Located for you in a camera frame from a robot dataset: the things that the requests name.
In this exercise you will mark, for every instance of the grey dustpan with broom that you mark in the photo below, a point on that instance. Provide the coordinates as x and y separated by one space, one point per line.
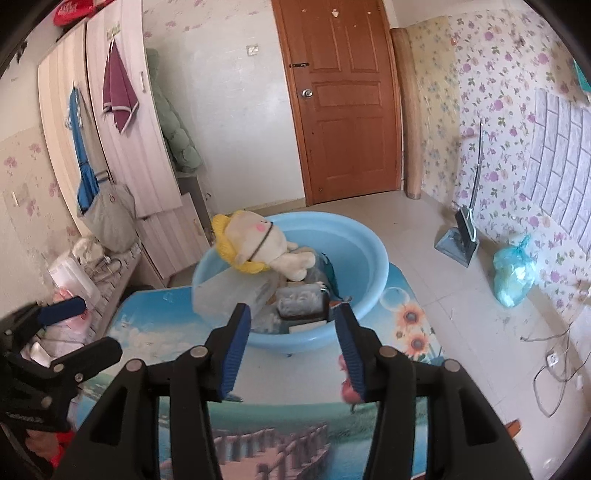
461 242

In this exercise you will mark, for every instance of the light blue plastic basin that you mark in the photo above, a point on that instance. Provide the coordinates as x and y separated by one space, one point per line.
361 265

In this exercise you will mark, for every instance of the dark green snack packet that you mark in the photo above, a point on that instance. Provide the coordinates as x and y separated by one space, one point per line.
325 265

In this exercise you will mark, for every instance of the red cap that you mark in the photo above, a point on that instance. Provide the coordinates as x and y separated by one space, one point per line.
71 11

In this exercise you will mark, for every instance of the white power adapter plug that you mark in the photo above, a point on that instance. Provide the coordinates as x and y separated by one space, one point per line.
306 326

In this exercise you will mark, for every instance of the green padded quilt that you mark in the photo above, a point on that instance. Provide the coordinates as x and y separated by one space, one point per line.
179 144

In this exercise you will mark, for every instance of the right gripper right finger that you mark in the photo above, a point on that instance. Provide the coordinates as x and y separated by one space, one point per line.
466 438

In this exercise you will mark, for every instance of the blue plastic garbage bag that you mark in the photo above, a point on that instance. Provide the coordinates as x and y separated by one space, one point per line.
515 273

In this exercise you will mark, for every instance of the maroon hanging towel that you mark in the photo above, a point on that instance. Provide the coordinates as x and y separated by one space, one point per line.
118 96

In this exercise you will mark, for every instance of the translucent plastic storage box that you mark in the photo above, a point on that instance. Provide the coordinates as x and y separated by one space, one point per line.
215 299

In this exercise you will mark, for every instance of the white plush toy yellow hood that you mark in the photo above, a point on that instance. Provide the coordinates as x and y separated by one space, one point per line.
251 244

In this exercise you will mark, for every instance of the white wardrobe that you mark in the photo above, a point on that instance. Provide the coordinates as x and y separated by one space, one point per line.
85 149

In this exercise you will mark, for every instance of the brown wooden door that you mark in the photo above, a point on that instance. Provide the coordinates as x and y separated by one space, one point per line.
344 94

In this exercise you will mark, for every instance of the person's left hand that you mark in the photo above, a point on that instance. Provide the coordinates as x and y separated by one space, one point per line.
48 445

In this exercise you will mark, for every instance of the grey hanging bag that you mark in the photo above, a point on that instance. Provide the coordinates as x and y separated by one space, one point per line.
110 216

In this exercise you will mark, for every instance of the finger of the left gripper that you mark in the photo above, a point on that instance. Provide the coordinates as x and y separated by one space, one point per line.
23 323
65 373

